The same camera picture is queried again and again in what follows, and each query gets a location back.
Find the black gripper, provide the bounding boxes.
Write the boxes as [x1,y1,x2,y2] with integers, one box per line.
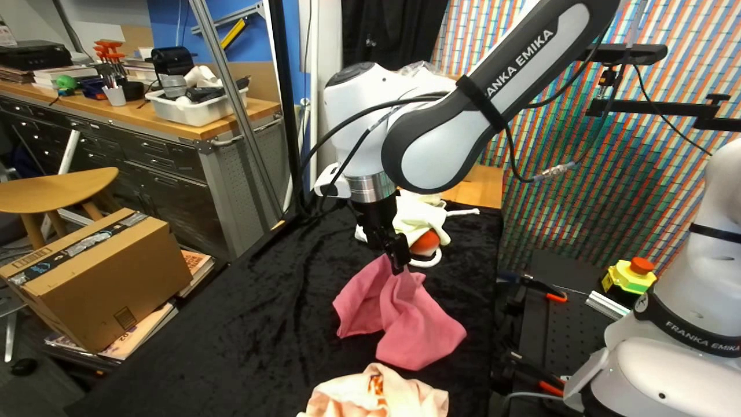
[358,197,412,276]

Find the red plush fruit green leaves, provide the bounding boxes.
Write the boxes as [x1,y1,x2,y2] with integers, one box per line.
[407,228,443,261]

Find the pink cloth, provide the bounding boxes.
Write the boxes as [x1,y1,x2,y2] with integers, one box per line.
[332,252,471,372]

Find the white towel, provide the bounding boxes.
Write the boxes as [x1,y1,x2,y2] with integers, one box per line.
[392,191,455,233]

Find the light wooden board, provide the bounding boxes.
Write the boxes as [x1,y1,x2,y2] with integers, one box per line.
[439,162,509,212]

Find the peach orange cloth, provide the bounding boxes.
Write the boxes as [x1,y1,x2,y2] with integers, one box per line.
[296,362,451,417]

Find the black velvet table cloth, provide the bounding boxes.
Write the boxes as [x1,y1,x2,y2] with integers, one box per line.
[66,197,517,417]

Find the black vertical pole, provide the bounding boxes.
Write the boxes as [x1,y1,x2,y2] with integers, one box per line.
[263,0,309,226]

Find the black curtain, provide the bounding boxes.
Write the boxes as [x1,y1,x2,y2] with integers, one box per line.
[341,0,451,74]

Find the yellow red emergency stop button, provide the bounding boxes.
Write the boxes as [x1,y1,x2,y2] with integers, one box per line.
[600,254,659,299]

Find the aluminium slanted bar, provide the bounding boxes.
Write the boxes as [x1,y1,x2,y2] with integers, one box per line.
[185,0,289,228]

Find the white plastic bin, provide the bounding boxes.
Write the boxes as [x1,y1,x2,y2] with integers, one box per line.
[144,84,253,129]

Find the grey workbench wooden top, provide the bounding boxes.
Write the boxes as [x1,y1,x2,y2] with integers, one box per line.
[0,75,289,261]

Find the yellow hand tool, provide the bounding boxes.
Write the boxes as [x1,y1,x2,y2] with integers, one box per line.
[216,16,253,52]

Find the black box device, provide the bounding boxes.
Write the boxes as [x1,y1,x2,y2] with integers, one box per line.
[148,44,198,79]

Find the cardboard box black tape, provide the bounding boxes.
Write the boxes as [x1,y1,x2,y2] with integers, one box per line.
[0,205,195,357]

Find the white cup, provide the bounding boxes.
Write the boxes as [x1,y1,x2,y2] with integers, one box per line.
[99,80,130,109]

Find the orange plastic object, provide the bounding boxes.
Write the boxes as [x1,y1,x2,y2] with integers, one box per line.
[92,37,130,66]

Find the wooden stool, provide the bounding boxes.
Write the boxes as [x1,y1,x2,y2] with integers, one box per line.
[0,163,122,250]

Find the green small object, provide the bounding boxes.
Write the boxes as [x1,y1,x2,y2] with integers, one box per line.
[50,71,82,96]

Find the black flat case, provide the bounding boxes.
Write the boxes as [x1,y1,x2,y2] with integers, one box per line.
[0,41,75,71]

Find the black clamp orange handle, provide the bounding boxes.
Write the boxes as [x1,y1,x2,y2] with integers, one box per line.
[490,350,573,400]
[496,269,573,305]

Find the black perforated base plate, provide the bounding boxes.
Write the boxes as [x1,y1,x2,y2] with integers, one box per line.
[514,252,621,406]

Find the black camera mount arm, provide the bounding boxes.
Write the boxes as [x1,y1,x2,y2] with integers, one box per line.
[584,89,741,135]

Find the thin black camera cable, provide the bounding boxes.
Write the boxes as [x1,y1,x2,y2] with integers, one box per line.
[629,62,714,157]

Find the black stereo camera bar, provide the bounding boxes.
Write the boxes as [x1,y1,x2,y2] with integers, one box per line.
[596,41,672,70]

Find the white metal tube frame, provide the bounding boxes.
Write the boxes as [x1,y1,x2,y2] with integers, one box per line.
[35,124,97,226]

